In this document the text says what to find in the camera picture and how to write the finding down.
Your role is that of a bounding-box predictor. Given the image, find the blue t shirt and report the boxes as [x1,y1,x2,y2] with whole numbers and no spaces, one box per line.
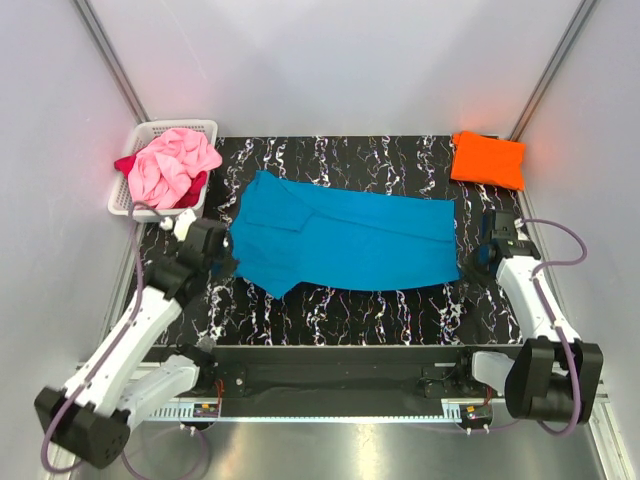
[230,171,459,298]

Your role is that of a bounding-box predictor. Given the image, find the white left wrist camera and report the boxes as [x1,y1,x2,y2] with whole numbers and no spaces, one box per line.
[159,209,198,242]

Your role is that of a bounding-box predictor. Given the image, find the folded orange t shirt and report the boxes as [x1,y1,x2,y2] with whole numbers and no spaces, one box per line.
[451,131,526,191]

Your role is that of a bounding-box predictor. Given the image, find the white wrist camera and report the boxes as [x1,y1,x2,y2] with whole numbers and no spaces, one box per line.
[159,209,198,242]
[514,218,529,241]

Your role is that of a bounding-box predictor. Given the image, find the red t shirt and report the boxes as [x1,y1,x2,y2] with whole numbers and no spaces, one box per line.
[114,155,207,210]

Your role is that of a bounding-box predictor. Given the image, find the aluminium frame rail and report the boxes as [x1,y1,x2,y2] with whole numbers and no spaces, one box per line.
[65,362,612,403]

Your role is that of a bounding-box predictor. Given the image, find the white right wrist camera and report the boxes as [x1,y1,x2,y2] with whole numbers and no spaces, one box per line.
[514,218,529,241]

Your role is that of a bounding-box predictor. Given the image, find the white plastic laundry basket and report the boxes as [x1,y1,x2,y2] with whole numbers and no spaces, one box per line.
[107,119,218,223]

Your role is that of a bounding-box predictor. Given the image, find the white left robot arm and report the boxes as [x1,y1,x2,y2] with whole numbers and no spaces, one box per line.
[34,219,237,474]

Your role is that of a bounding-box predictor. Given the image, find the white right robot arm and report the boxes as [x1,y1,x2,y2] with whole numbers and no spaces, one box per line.
[453,210,604,437]

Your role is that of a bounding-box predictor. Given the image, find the pink t shirt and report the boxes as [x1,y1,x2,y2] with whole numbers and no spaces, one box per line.
[128,128,222,201]

